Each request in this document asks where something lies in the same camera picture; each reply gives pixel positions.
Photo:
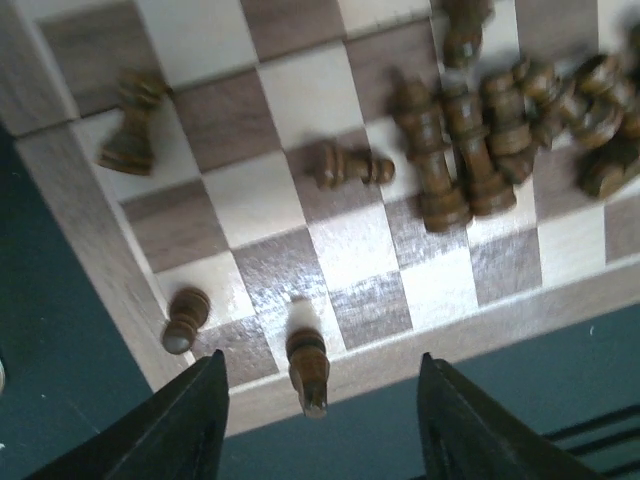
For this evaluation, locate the dark lying pawn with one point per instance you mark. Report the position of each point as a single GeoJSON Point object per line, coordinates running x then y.
{"type": "Point", "coordinates": [333, 165]}

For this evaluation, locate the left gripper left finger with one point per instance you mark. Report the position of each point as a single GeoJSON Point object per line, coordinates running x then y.
{"type": "Point", "coordinates": [176, 434]}

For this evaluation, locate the pile of dark chess pieces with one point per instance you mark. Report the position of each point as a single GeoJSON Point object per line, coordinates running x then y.
{"type": "Point", "coordinates": [518, 75]}

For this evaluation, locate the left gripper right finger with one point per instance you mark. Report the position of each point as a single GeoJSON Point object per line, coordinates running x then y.
{"type": "Point", "coordinates": [466, 434]}

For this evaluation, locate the dark chess bishop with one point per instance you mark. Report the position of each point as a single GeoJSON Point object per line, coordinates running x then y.
{"type": "Point", "coordinates": [309, 369]}

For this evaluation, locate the dark chess pawn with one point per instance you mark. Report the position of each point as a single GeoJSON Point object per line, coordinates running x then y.
{"type": "Point", "coordinates": [188, 311]}

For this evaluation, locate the wooden chess board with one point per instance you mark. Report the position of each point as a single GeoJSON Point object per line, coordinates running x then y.
{"type": "Point", "coordinates": [255, 87]}

